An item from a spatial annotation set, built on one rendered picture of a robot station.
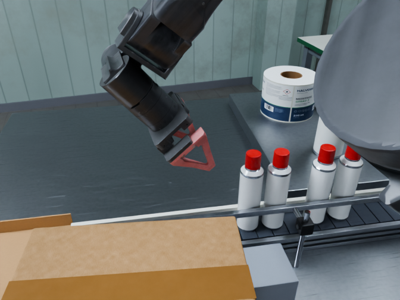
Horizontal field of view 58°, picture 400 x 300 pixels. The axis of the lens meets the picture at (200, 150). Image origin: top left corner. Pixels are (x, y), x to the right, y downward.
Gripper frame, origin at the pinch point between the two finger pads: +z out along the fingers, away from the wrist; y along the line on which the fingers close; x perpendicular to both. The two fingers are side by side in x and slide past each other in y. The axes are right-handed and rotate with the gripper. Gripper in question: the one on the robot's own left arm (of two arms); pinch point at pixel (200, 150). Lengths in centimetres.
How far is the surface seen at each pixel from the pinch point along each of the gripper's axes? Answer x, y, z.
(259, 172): -3.9, 7.3, 19.6
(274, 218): 0.8, 5.9, 32.2
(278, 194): -3.7, 5.8, 26.8
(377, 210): -19, 4, 53
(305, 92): -31, 52, 47
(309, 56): -75, 173, 121
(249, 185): -0.4, 7.2, 20.4
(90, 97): 84, 296, 70
